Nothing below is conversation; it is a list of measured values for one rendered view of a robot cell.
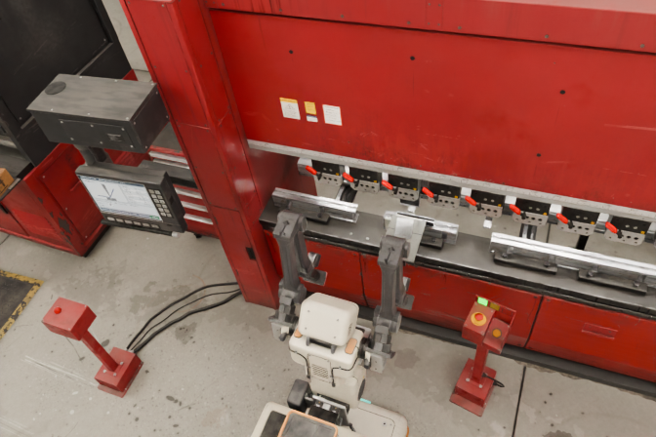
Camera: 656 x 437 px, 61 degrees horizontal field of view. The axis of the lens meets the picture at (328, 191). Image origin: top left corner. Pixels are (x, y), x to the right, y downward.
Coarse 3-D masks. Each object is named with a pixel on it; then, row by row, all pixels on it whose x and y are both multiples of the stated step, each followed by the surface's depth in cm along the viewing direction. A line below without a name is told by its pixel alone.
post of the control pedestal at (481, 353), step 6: (480, 348) 291; (480, 354) 296; (486, 354) 295; (474, 360) 304; (480, 360) 300; (474, 366) 308; (480, 366) 305; (474, 372) 313; (480, 372) 309; (474, 378) 319; (480, 378) 316
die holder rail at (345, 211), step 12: (276, 192) 320; (288, 192) 319; (300, 192) 318; (276, 204) 325; (288, 204) 324; (300, 204) 317; (312, 204) 313; (324, 204) 311; (336, 204) 310; (348, 204) 309; (336, 216) 314; (348, 216) 310
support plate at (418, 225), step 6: (396, 216) 296; (390, 222) 293; (414, 222) 292; (420, 222) 291; (390, 228) 291; (414, 228) 289; (420, 228) 289; (390, 234) 288; (414, 234) 286; (408, 240) 284; (414, 240) 284; (420, 240) 284; (414, 246) 282; (414, 252) 279; (408, 258) 277; (414, 258) 277
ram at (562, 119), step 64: (256, 64) 248; (320, 64) 235; (384, 64) 223; (448, 64) 213; (512, 64) 203; (576, 64) 195; (640, 64) 187; (256, 128) 280; (320, 128) 263; (384, 128) 249; (448, 128) 236; (512, 128) 224; (576, 128) 214; (640, 128) 204; (512, 192) 251; (576, 192) 238; (640, 192) 226
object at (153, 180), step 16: (96, 176) 254; (112, 176) 252; (128, 176) 251; (144, 176) 250; (160, 176) 253; (160, 192) 250; (176, 192) 265; (160, 208) 260; (176, 208) 261; (144, 224) 275; (160, 224) 271; (176, 224) 267
